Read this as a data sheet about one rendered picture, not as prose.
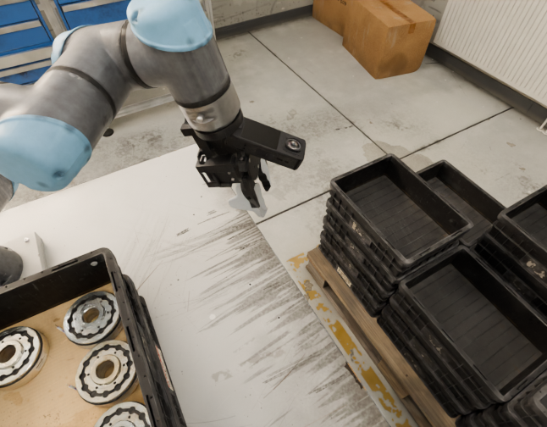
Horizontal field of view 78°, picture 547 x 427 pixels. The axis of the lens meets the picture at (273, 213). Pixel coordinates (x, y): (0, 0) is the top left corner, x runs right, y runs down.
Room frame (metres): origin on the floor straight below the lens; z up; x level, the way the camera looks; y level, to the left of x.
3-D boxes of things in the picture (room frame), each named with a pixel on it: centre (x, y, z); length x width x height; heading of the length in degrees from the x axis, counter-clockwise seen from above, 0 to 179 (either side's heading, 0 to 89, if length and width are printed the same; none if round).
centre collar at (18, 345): (0.17, 0.47, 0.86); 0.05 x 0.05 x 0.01
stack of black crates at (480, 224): (0.94, -0.78, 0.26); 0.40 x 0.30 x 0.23; 30
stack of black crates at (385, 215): (0.74, -0.43, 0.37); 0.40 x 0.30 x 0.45; 30
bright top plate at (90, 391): (0.15, 0.29, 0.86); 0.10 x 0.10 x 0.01
